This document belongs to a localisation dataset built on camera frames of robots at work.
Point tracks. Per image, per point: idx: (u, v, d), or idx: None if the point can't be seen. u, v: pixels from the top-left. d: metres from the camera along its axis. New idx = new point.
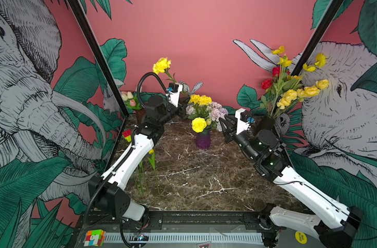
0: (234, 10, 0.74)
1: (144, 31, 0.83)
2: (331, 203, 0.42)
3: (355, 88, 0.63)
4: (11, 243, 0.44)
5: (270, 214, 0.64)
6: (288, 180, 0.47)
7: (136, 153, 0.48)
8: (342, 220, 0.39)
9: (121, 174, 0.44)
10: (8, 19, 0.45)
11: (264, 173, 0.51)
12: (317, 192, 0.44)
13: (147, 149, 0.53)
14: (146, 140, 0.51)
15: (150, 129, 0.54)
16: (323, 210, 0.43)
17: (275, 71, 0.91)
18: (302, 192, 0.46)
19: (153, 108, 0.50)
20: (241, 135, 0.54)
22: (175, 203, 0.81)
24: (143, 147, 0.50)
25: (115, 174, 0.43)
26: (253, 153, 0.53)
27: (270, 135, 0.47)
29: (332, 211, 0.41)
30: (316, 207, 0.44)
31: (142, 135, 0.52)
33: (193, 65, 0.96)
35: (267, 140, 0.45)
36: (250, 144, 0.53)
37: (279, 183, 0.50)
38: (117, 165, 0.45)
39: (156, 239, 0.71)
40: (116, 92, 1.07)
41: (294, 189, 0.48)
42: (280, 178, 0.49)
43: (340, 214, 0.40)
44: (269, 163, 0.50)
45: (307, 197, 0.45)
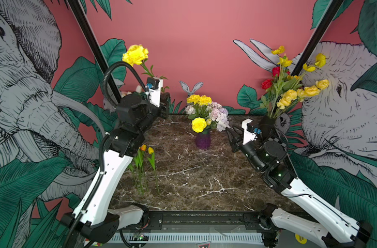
0: (234, 10, 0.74)
1: (144, 31, 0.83)
2: (340, 217, 0.42)
3: (355, 88, 0.63)
4: (11, 243, 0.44)
5: (272, 216, 0.64)
6: (298, 192, 0.47)
7: (107, 181, 0.39)
8: (351, 235, 0.39)
9: (93, 211, 0.37)
10: (8, 19, 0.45)
11: (272, 184, 0.51)
12: (326, 206, 0.44)
13: (124, 165, 0.42)
14: (118, 160, 0.40)
15: (124, 139, 0.41)
16: (333, 224, 0.42)
17: (275, 71, 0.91)
18: (311, 205, 0.46)
19: (127, 112, 0.39)
20: (248, 145, 0.55)
22: (175, 203, 0.81)
24: (117, 169, 0.40)
25: (86, 212, 0.37)
26: (260, 164, 0.53)
27: (277, 146, 0.47)
29: (341, 225, 0.41)
30: (325, 220, 0.44)
31: (113, 151, 0.41)
33: (193, 65, 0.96)
35: (275, 152, 0.46)
36: (257, 156, 0.53)
37: (288, 195, 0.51)
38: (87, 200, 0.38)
39: (156, 239, 0.71)
40: (116, 92, 1.07)
41: (303, 202, 0.47)
42: (289, 190, 0.48)
43: (350, 228, 0.40)
44: (276, 174, 0.50)
45: (316, 211, 0.45)
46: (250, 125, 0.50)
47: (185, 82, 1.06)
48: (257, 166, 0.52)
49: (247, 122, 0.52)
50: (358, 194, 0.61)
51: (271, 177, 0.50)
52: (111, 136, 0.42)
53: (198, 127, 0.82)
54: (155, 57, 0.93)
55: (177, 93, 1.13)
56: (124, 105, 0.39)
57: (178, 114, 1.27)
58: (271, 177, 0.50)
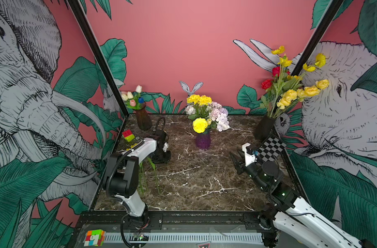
0: (235, 10, 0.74)
1: (144, 30, 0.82)
2: (343, 236, 0.44)
3: (355, 88, 0.63)
4: (11, 243, 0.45)
5: (275, 219, 0.64)
6: (301, 212, 0.50)
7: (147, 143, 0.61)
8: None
9: (137, 152, 0.54)
10: (8, 19, 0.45)
11: (276, 203, 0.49)
12: (329, 225, 0.46)
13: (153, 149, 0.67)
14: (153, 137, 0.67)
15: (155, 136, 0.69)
16: (336, 243, 0.45)
17: (275, 71, 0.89)
18: (314, 225, 0.49)
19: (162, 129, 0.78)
20: (251, 166, 0.61)
22: (175, 203, 0.81)
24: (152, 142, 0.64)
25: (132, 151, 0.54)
26: (262, 184, 0.58)
27: (274, 166, 0.52)
29: (344, 244, 0.43)
30: (328, 238, 0.47)
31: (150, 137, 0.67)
33: (193, 65, 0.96)
35: (271, 172, 0.51)
36: (258, 176, 0.59)
37: (292, 214, 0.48)
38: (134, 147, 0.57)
39: (156, 239, 0.71)
40: (116, 92, 1.07)
41: (304, 219, 0.51)
42: (292, 208, 0.52)
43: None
44: (280, 193, 0.53)
45: (318, 228, 0.48)
46: (247, 148, 0.66)
47: (185, 82, 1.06)
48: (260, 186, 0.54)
49: (247, 145, 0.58)
50: (358, 194, 0.61)
51: (273, 196, 0.54)
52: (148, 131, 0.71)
53: (199, 128, 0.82)
54: (155, 57, 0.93)
55: (177, 93, 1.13)
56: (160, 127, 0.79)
57: (178, 114, 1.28)
58: (274, 197, 0.54)
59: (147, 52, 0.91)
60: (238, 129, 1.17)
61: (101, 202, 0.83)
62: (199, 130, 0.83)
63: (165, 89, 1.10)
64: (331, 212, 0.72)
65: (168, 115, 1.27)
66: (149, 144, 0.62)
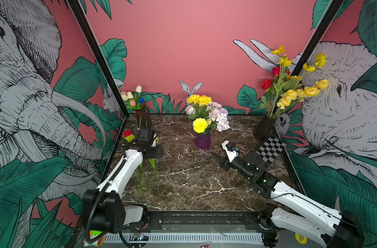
0: (235, 10, 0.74)
1: (144, 30, 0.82)
2: (322, 210, 0.45)
3: (355, 88, 0.63)
4: (11, 243, 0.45)
5: (272, 216, 0.64)
6: (281, 193, 0.53)
7: (128, 166, 0.50)
8: (335, 225, 0.42)
9: (117, 183, 0.45)
10: (8, 19, 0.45)
11: (260, 190, 0.58)
12: (308, 202, 0.48)
13: (139, 161, 0.57)
14: (136, 152, 0.56)
15: (139, 145, 0.59)
16: (316, 217, 0.46)
17: (275, 71, 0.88)
18: (295, 203, 0.51)
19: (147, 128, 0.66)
20: (235, 159, 0.64)
22: (175, 203, 0.81)
24: (135, 159, 0.54)
25: (111, 184, 0.44)
26: (247, 174, 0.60)
27: (255, 157, 0.56)
29: (323, 216, 0.44)
30: (310, 216, 0.48)
31: (133, 149, 0.57)
33: (193, 65, 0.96)
35: (254, 161, 0.55)
36: (243, 167, 0.62)
37: (274, 198, 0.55)
38: (113, 175, 0.47)
39: (156, 239, 0.71)
40: (116, 92, 1.07)
41: (287, 201, 0.53)
42: (273, 192, 0.55)
43: (332, 218, 0.43)
44: (262, 181, 0.57)
45: (301, 207, 0.49)
46: (227, 145, 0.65)
47: (185, 82, 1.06)
48: (246, 176, 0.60)
49: (225, 143, 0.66)
50: (358, 194, 0.61)
51: (257, 184, 0.58)
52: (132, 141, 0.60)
53: (198, 127, 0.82)
54: (155, 57, 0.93)
55: (177, 93, 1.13)
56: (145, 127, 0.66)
57: (178, 114, 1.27)
58: (257, 184, 0.57)
59: (147, 52, 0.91)
60: (238, 129, 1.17)
61: None
62: (199, 130, 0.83)
63: (165, 89, 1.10)
64: None
65: (168, 115, 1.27)
66: (132, 164, 0.52)
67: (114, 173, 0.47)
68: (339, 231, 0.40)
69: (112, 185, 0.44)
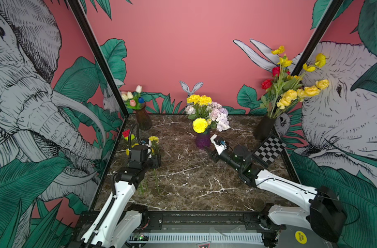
0: (235, 10, 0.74)
1: (144, 30, 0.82)
2: (300, 188, 0.48)
3: (355, 88, 0.63)
4: (11, 243, 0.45)
5: (269, 213, 0.64)
6: (263, 179, 0.56)
7: (117, 206, 0.46)
8: (310, 199, 0.44)
9: (104, 231, 0.41)
10: (8, 19, 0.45)
11: (246, 181, 0.62)
12: (288, 183, 0.50)
13: (132, 194, 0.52)
14: (127, 185, 0.51)
15: (132, 173, 0.55)
16: (295, 195, 0.48)
17: (275, 71, 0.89)
18: (276, 187, 0.53)
19: (139, 151, 0.58)
20: (224, 152, 0.67)
22: (175, 203, 0.81)
24: (126, 195, 0.50)
25: (97, 233, 0.41)
26: (236, 166, 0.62)
27: (243, 149, 0.59)
29: (300, 194, 0.46)
30: (290, 196, 0.50)
31: (123, 182, 0.52)
33: (193, 65, 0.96)
35: (241, 153, 0.57)
36: (232, 159, 0.65)
37: (258, 185, 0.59)
38: (100, 221, 0.43)
39: (156, 239, 0.71)
40: (116, 92, 1.07)
41: (271, 186, 0.55)
42: (257, 180, 0.58)
43: (308, 195, 0.45)
44: (247, 171, 0.61)
45: (282, 189, 0.52)
46: (215, 140, 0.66)
47: (185, 82, 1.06)
48: (235, 168, 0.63)
49: (213, 138, 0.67)
50: (358, 194, 0.61)
51: (243, 174, 0.61)
52: (122, 169, 0.56)
53: (198, 127, 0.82)
54: (155, 57, 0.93)
55: (178, 93, 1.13)
56: (137, 147, 0.58)
57: (178, 114, 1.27)
58: (243, 175, 0.61)
59: (147, 52, 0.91)
60: (238, 129, 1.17)
61: (101, 202, 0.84)
62: (199, 130, 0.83)
63: (165, 89, 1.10)
64: None
65: (168, 115, 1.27)
66: (122, 201, 0.48)
67: (101, 217, 0.44)
68: (315, 204, 0.42)
69: (98, 234, 0.41)
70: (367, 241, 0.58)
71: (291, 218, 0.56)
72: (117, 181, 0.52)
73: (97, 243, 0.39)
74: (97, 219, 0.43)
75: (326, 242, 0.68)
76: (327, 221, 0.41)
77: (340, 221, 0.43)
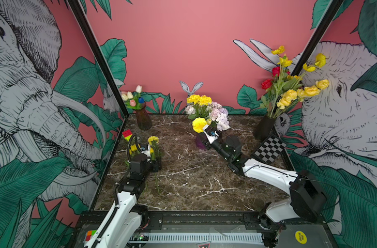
0: (235, 10, 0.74)
1: (144, 30, 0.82)
2: (282, 172, 0.50)
3: (355, 88, 0.63)
4: (11, 243, 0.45)
5: (267, 210, 0.65)
6: (250, 166, 0.58)
7: (119, 214, 0.49)
8: (290, 182, 0.46)
9: (106, 239, 0.43)
10: (8, 19, 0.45)
11: (234, 170, 0.64)
12: (272, 168, 0.53)
13: (134, 204, 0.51)
14: (130, 195, 0.54)
15: (134, 184, 0.57)
16: (277, 179, 0.50)
17: (275, 71, 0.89)
18: (262, 174, 0.55)
19: (138, 163, 0.59)
20: (215, 142, 0.68)
22: (175, 203, 0.81)
24: (128, 204, 0.52)
25: (100, 241, 0.42)
26: (225, 154, 0.67)
27: (235, 139, 0.60)
29: (282, 177, 0.49)
30: (274, 181, 0.52)
31: (125, 192, 0.55)
33: (193, 65, 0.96)
35: (231, 143, 0.59)
36: (223, 149, 0.66)
37: (245, 173, 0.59)
38: (102, 230, 0.45)
39: (156, 239, 0.71)
40: (116, 92, 1.07)
41: (257, 173, 0.58)
42: (244, 168, 0.60)
43: (289, 177, 0.47)
44: (237, 160, 0.63)
45: (267, 175, 0.54)
46: (206, 130, 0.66)
47: (185, 82, 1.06)
48: (224, 157, 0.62)
49: (205, 128, 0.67)
50: (358, 194, 0.61)
51: (232, 164, 0.63)
52: (124, 180, 0.59)
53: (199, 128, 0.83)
54: (155, 57, 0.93)
55: (178, 93, 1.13)
56: (137, 158, 0.60)
57: (178, 114, 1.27)
58: (232, 164, 0.63)
59: (147, 52, 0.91)
60: (238, 129, 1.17)
61: (101, 202, 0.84)
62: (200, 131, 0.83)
63: (165, 89, 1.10)
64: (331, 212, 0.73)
65: (168, 115, 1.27)
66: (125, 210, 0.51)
67: (104, 225, 0.46)
68: (294, 186, 0.44)
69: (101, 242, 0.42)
70: (367, 241, 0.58)
71: (282, 209, 0.57)
72: (119, 192, 0.55)
73: None
74: (100, 227, 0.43)
75: (326, 242, 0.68)
76: (306, 202, 0.43)
77: (319, 203, 0.44)
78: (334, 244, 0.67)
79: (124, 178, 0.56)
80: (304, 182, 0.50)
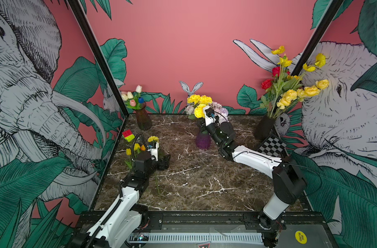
0: (235, 10, 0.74)
1: (144, 30, 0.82)
2: (267, 157, 0.53)
3: (355, 88, 0.63)
4: (11, 243, 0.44)
5: (265, 210, 0.66)
6: (239, 152, 0.61)
7: (122, 207, 0.50)
8: (274, 166, 0.49)
9: (109, 228, 0.44)
10: (8, 19, 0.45)
11: (224, 155, 0.67)
12: (257, 154, 0.56)
13: (136, 201, 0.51)
14: (134, 190, 0.56)
15: (138, 181, 0.59)
16: (262, 164, 0.53)
17: (275, 71, 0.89)
18: (250, 159, 0.58)
19: (142, 161, 0.60)
20: (211, 125, 0.69)
22: (175, 203, 0.81)
24: (131, 199, 0.54)
25: (103, 228, 0.44)
26: (217, 139, 0.68)
27: (230, 126, 0.61)
29: (267, 163, 0.51)
30: (260, 165, 0.55)
31: (130, 188, 0.56)
33: (193, 65, 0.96)
35: (226, 130, 0.60)
36: (216, 134, 0.68)
37: (235, 158, 0.64)
38: (105, 218, 0.46)
39: (156, 239, 0.71)
40: (116, 92, 1.07)
41: (243, 159, 0.61)
42: (234, 153, 0.63)
43: (273, 163, 0.50)
44: (228, 146, 0.65)
45: (254, 161, 0.56)
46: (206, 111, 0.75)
47: (185, 82, 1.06)
48: (216, 142, 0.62)
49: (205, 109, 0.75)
50: (358, 194, 0.61)
51: (223, 149, 0.65)
52: (129, 177, 0.61)
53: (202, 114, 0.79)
54: (154, 57, 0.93)
55: (178, 93, 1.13)
56: (140, 157, 0.61)
57: (178, 114, 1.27)
58: (224, 149, 0.65)
59: (147, 52, 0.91)
60: (238, 129, 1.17)
61: (101, 202, 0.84)
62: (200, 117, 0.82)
63: (165, 89, 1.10)
64: (331, 212, 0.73)
65: (168, 115, 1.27)
66: (128, 204, 0.52)
67: (107, 215, 0.47)
68: (277, 169, 0.47)
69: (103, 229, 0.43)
70: (367, 241, 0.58)
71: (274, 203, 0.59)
72: (124, 186, 0.57)
73: (102, 237, 0.42)
74: (103, 215, 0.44)
75: (326, 242, 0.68)
76: (287, 185, 0.46)
77: (300, 187, 0.48)
78: (334, 244, 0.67)
79: (129, 175, 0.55)
80: (287, 168, 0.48)
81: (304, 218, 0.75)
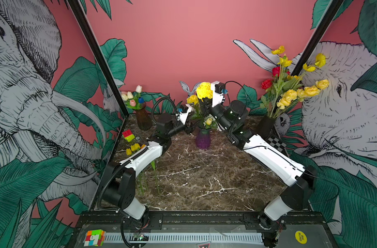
0: (235, 10, 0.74)
1: (144, 30, 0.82)
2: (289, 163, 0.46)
3: (355, 88, 0.63)
4: (11, 243, 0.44)
5: (266, 210, 0.65)
6: (255, 144, 0.51)
7: (148, 153, 0.55)
8: (297, 176, 0.44)
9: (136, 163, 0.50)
10: (8, 19, 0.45)
11: (234, 141, 0.56)
12: (279, 155, 0.48)
13: (158, 154, 0.62)
14: (157, 145, 0.60)
15: (162, 139, 0.64)
16: (282, 169, 0.47)
17: (275, 71, 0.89)
18: (265, 154, 0.50)
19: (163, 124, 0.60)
20: (217, 108, 0.57)
22: (175, 203, 0.81)
24: (154, 151, 0.58)
25: (131, 161, 0.50)
26: (226, 123, 0.57)
27: (241, 106, 0.50)
29: (288, 169, 0.45)
30: (278, 168, 0.48)
31: (156, 143, 0.61)
33: (193, 65, 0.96)
35: (238, 110, 0.49)
36: (224, 117, 0.57)
37: (246, 149, 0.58)
38: (134, 156, 0.52)
39: (156, 239, 0.71)
40: (116, 91, 1.07)
41: (258, 152, 0.52)
42: (247, 143, 0.53)
43: (296, 171, 0.44)
44: (239, 132, 0.54)
45: (270, 160, 0.50)
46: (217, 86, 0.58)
47: (185, 82, 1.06)
48: (224, 126, 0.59)
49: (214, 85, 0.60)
50: (358, 194, 0.61)
51: (234, 134, 0.55)
52: (153, 135, 0.66)
53: (208, 93, 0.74)
54: (154, 57, 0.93)
55: (178, 93, 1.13)
56: (162, 120, 0.61)
57: None
58: (233, 134, 0.55)
59: (147, 52, 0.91)
60: None
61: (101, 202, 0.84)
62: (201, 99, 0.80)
63: (165, 89, 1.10)
64: (331, 213, 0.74)
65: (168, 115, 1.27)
66: (152, 153, 0.57)
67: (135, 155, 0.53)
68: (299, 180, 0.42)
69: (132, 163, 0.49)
70: (366, 241, 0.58)
71: (276, 204, 0.58)
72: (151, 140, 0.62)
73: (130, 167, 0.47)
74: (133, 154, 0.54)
75: (326, 242, 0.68)
76: (302, 195, 0.43)
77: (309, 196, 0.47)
78: (334, 244, 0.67)
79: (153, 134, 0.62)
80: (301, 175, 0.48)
81: (304, 217, 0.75)
